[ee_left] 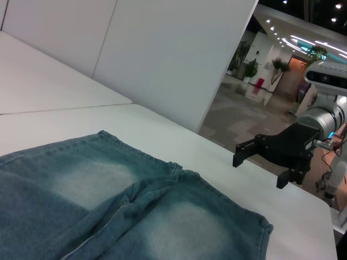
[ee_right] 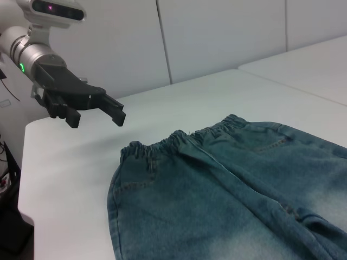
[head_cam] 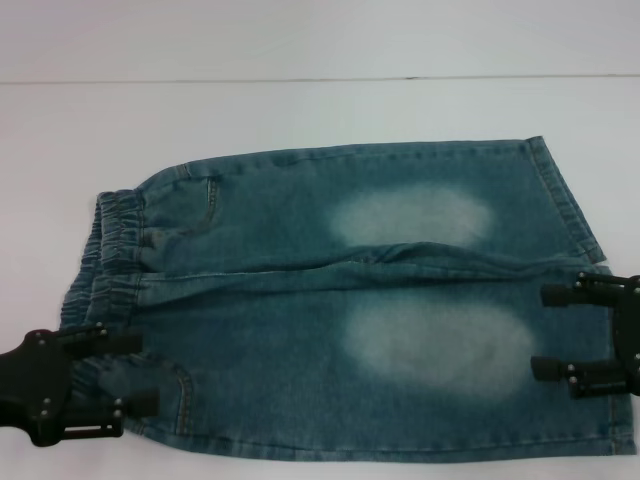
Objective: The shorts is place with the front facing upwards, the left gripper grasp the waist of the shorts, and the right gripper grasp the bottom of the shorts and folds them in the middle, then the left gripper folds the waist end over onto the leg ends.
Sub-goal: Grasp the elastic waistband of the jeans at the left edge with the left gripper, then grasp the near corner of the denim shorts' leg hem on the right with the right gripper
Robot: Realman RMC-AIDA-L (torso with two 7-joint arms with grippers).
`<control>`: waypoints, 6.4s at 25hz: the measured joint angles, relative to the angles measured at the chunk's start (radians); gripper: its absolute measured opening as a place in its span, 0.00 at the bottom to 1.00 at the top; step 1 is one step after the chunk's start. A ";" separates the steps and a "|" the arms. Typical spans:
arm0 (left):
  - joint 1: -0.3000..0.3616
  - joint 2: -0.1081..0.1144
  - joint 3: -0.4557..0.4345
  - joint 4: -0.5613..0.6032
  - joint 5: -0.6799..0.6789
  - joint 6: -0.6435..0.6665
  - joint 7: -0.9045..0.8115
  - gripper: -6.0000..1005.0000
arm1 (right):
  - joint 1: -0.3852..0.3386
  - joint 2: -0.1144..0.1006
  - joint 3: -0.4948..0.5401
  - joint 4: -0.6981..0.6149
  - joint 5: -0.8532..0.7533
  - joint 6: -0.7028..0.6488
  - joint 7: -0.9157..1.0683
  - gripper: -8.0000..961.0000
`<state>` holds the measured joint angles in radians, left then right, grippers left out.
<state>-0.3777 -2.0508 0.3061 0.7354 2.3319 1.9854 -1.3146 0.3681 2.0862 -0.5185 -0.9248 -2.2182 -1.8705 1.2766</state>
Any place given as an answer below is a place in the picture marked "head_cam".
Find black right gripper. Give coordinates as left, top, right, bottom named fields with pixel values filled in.
left=530, top=272, right=640, bottom=402

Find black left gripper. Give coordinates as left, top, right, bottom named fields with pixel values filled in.
left=0, top=323, right=161, bottom=448

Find blue denim shorts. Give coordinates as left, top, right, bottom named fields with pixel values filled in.
left=60, top=134, right=626, bottom=464

